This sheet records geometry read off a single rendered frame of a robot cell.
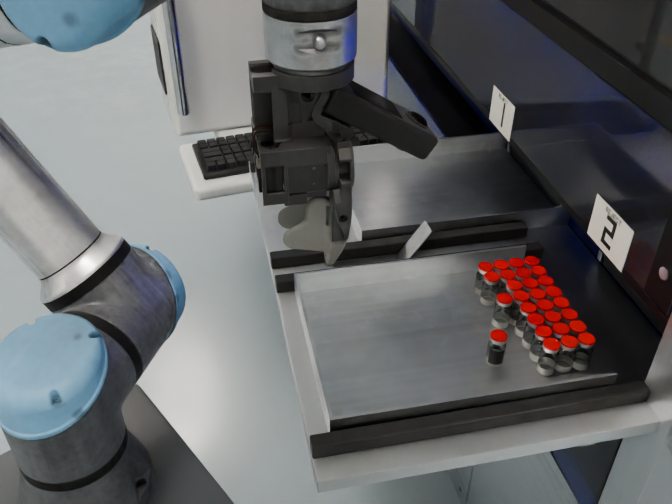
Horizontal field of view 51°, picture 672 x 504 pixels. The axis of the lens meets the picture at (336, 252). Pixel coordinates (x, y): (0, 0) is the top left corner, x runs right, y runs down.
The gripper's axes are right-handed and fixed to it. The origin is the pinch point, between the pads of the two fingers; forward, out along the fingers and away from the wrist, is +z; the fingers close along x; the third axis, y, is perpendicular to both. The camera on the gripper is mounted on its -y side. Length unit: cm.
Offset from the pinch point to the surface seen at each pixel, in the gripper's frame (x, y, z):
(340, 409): 2.0, -0.1, 21.3
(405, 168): -50, -23, 21
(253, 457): -61, 9, 109
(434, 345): -5.8, -14.1, 21.3
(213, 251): -153, 14, 109
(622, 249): -3.7, -35.6, 7.7
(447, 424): 8.0, -10.9, 19.6
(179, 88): -80, 15, 15
